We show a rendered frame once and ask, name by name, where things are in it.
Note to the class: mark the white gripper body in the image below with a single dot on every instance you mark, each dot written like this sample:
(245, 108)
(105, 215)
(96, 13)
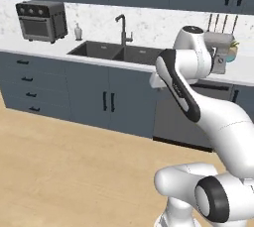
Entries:
(155, 82)

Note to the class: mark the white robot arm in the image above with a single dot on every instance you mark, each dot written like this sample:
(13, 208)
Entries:
(228, 128)

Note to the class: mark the grey dishwasher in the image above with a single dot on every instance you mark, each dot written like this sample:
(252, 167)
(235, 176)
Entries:
(168, 122)

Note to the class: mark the blue-grey cupboard door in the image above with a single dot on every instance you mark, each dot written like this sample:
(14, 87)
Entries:
(132, 105)
(246, 100)
(86, 95)

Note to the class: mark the dark grey double sink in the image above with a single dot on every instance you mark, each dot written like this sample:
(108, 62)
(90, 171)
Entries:
(109, 52)

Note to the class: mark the dark grey sink tap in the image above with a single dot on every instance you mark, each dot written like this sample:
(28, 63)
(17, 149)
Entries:
(123, 32)

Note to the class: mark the teal pot with plant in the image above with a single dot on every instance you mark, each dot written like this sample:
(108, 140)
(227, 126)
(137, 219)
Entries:
(232, 54)

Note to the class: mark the clear soap dispenser bottle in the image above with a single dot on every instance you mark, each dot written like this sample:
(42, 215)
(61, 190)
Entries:
(78, 33)

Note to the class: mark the blue-grey drawer front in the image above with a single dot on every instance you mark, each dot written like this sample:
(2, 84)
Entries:
(49, 80)
(53, 110)
(51, 96)
(46, 64)

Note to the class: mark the black countertop toaster oven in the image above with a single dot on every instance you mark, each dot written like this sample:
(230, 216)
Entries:
(39, 22)

